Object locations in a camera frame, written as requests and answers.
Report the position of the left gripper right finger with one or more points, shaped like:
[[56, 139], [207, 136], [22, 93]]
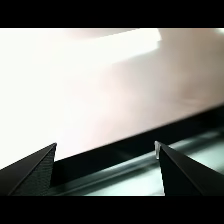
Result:
[[186, 176]]

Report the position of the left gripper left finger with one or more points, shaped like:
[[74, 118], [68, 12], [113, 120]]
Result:
[[31, 175]]

